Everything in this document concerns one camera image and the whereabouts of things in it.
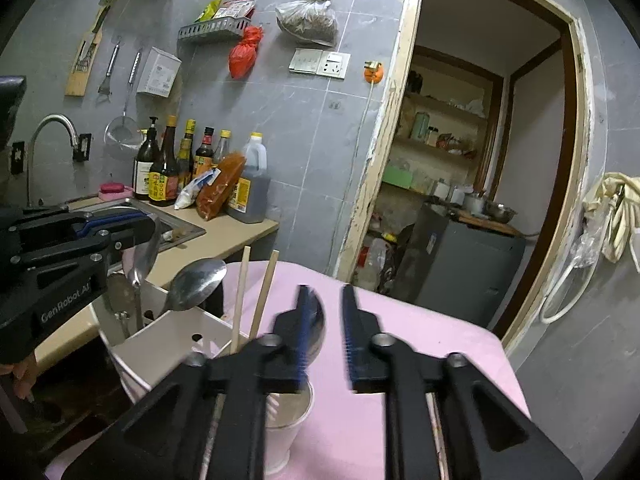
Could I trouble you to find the white cardboard box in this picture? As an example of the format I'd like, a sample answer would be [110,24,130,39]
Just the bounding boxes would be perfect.
[136,46,182,98]

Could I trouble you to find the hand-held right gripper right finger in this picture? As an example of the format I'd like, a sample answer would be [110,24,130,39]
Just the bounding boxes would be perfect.
[341,284,583,480]

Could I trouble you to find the wooden knife holder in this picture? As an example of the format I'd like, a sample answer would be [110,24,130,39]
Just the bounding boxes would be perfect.
[65,0,122,97]

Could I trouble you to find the curved steel faucet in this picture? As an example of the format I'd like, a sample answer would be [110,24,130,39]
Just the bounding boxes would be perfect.
[26,114,81,208]

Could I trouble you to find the orange red packet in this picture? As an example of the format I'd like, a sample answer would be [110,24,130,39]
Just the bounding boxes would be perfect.
[196,154,247,221]

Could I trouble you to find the person's left hand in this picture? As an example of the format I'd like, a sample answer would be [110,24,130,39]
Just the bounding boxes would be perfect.
[0,355,38,402]

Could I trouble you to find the clear plastic bag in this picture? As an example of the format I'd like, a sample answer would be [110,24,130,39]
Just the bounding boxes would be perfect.
[570,215,608,268]

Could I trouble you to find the white light switch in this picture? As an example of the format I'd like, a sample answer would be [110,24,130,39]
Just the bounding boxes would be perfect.
[289,48,323,75]

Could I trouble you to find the pink floral tablecloth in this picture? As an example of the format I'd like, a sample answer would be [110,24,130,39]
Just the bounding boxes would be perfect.
[45,260,531,480]

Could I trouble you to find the metal strainer ladle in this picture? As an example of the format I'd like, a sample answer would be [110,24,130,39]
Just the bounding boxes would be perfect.
[104,49,143,148]

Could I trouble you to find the white blue packet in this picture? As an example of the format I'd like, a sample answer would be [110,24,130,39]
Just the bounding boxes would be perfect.
[174,169,221,210]

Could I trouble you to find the red white packets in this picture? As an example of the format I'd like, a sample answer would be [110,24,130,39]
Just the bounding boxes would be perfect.
[215,0,258,22]

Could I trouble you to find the white plastic utensil holder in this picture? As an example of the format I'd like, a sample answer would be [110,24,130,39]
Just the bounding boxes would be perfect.
[90,280,316,476]

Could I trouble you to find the red label sauce bottle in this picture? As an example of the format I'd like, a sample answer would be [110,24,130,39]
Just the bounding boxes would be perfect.
[194,127,216,171]

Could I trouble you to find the yellow cap sauce bottle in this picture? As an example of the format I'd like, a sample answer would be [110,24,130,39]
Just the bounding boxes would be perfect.
[176,119,197,191]

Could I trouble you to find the grey cabinet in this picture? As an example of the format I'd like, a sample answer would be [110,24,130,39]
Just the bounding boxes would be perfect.
[390,202,526,328]

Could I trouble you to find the white hose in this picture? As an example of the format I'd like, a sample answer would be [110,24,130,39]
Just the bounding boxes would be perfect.
[539,195,626,324]

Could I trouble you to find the large cooking oil jug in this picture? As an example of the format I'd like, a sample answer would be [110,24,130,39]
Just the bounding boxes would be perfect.
[225,132,271,224]

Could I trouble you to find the white wall socket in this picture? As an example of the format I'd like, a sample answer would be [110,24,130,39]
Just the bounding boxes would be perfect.
[317,51,351,80]

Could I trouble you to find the dark soy sauce bottle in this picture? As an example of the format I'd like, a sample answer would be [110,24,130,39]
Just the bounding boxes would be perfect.
[149,115,180,206]

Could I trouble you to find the wooden storage shelf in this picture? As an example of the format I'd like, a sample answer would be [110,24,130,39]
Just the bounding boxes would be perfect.
[372,45,503,211]

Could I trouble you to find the clear slim sauce bottle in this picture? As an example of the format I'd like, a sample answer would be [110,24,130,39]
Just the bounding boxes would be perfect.
[212,130,232,168]

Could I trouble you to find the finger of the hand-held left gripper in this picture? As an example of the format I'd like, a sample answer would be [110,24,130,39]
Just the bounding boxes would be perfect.
[10,217,158,281]
[6,205,151,241]

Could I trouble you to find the grey wall shelf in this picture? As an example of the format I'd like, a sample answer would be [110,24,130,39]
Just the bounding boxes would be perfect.
[178,16,249,43]

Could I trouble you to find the pink soap dish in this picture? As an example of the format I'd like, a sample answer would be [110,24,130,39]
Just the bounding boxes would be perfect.
[98,181,135,201]

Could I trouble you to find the steel kitchen sink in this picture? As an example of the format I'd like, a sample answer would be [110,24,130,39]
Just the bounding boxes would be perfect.
[60,197,207,246]

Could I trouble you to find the steel pot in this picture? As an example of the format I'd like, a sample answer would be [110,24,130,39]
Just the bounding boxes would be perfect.
[462,191,488,215]

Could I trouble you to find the worn door frame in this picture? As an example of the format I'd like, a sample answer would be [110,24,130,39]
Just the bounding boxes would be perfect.
[332,0,598,356]

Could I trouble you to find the steel bowl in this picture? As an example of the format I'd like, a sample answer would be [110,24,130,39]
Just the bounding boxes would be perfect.
[482,201,518,224]

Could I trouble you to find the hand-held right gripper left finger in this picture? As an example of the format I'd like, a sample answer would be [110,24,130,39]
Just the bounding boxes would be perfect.
[60,285,326,480]

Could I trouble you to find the white power cable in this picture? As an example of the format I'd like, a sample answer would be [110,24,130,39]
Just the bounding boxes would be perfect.
[334,82,377,243]

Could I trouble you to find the green box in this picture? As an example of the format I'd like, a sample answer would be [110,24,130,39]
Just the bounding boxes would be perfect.
[382,165,415,190]

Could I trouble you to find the metal spoon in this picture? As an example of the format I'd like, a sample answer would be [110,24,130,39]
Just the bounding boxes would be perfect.
[125,215,163,333]
[159,258,228,318]
[300,292,328,366]

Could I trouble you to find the clear bag of dried goods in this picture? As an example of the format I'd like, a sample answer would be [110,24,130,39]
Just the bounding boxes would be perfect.
[275,0,342,46]

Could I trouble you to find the red plastic bag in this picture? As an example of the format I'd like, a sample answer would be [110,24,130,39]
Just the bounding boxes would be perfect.
[229,25,264,80]

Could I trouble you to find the wooden chopstick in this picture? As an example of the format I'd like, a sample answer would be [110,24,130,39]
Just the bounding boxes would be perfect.
[230,246,252,356]
[248,249,281,341]

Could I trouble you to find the yellow green packet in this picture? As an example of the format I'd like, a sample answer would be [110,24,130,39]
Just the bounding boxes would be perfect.
[195,0,228,23]

